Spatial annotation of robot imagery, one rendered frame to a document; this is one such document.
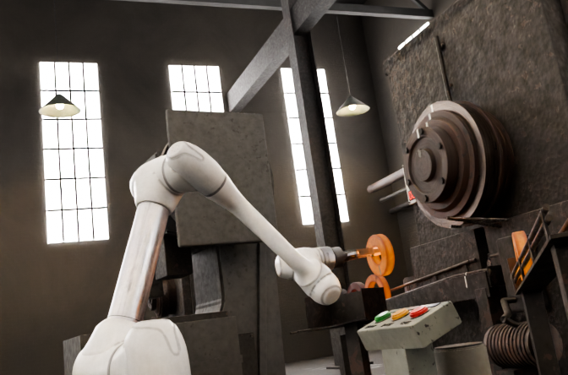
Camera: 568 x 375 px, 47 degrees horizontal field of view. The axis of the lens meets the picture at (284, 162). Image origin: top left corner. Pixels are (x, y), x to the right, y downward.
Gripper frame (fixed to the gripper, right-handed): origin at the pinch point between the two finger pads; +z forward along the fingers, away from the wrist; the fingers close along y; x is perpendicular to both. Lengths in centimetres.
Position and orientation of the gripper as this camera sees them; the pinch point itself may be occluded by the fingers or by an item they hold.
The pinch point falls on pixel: (379, 250)
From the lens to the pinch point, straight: 248.4
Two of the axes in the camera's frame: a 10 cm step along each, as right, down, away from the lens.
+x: -1.9, -9.5, 2.3
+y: 3.6, -2.9, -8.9
